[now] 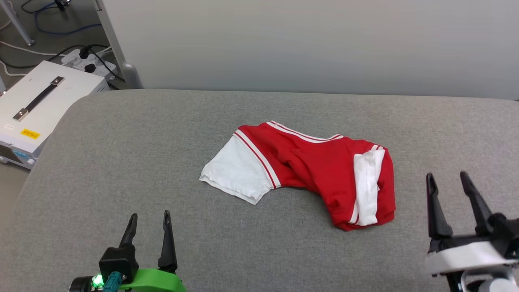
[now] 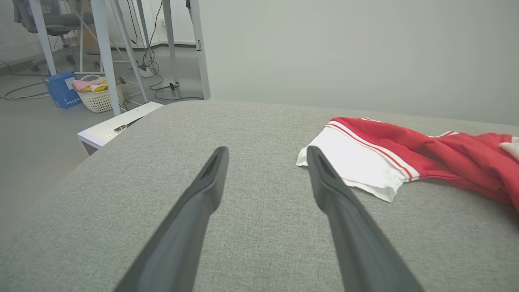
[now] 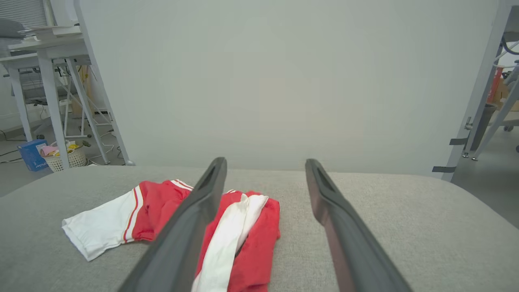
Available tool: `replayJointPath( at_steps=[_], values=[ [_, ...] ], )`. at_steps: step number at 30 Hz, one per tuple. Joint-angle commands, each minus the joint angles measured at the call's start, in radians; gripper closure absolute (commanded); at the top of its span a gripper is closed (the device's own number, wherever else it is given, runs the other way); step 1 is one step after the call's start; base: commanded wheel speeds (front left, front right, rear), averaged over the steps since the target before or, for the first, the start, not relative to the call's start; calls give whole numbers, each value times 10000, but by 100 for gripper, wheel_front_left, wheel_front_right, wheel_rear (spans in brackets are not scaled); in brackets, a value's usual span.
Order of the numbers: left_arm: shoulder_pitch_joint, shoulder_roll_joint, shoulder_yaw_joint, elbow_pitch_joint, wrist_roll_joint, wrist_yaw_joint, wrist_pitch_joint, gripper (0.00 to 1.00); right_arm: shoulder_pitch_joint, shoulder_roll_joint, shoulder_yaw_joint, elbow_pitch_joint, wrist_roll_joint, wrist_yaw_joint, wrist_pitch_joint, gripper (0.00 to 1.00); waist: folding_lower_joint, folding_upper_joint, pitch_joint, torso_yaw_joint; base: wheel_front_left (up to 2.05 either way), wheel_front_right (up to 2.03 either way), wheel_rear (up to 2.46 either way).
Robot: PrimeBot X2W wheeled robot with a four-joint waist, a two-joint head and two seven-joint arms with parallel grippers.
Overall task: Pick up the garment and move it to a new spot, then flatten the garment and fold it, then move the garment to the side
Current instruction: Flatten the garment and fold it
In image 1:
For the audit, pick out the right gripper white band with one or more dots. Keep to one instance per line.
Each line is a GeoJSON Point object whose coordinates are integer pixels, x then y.
{"type": "Point", "coordinates": [466, 255]}

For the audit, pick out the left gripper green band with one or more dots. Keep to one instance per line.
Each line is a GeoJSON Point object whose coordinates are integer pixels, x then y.
{"type": "Point", "coordinates": [150, 280]}

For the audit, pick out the red and white sports jersey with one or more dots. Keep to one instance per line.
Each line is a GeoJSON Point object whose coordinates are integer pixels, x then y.
{"type": "Point", "coordinates": [316, 166]}

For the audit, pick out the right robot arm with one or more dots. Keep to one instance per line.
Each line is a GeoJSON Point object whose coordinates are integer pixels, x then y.
{"type": "Point", "coordinates": [492, 284]}

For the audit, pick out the grey metal frame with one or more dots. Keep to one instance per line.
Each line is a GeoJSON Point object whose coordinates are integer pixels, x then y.
{"type": "Point", "coordinates": [129, 73]}

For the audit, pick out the white power strip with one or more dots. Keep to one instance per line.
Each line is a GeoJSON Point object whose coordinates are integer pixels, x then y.
{"type": "Point", "coordinates": [77, 61]}

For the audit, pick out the yellow warning sticker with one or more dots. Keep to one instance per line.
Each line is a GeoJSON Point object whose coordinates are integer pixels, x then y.
{"type": "Point", "coordinates": [30, 134]}

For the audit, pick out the white equipment case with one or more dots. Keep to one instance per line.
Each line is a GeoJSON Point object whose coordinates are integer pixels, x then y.
{"type": "Point", "coordinates": [61, 97]}

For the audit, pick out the grey metal table leg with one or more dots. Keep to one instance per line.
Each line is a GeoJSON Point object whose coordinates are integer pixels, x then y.
{"type": "Point", "coordinates": [18, 22]}

